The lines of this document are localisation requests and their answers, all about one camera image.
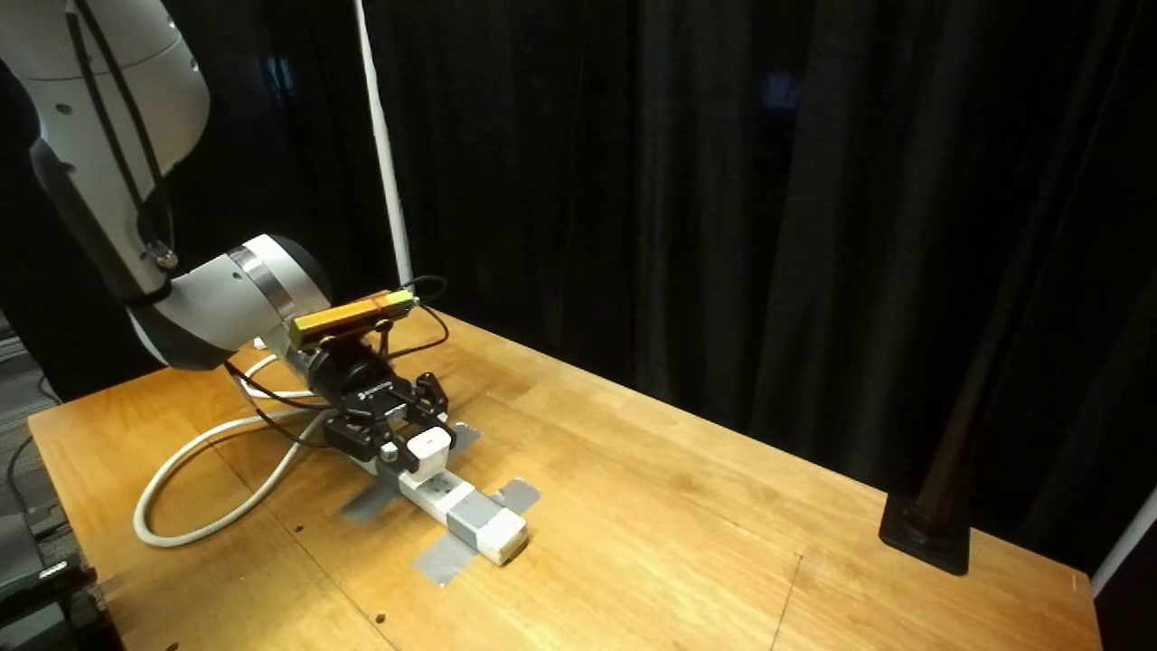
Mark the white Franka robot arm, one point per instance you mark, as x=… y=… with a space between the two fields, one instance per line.
x=108 y=120

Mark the white vertical pole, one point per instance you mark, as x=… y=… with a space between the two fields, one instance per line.
x=383 y=157
x=1126 y=545

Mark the white charger brick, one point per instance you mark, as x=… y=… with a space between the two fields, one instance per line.
x=427 y=451

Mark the black curtain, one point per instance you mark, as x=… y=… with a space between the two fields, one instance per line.
x=725 y=181

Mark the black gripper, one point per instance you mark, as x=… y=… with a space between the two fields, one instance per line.
x=353 y=372

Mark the black post with base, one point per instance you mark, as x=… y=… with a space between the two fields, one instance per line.
x=928 y=529

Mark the gold wrist camera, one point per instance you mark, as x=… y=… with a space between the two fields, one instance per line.
x=356 y=315

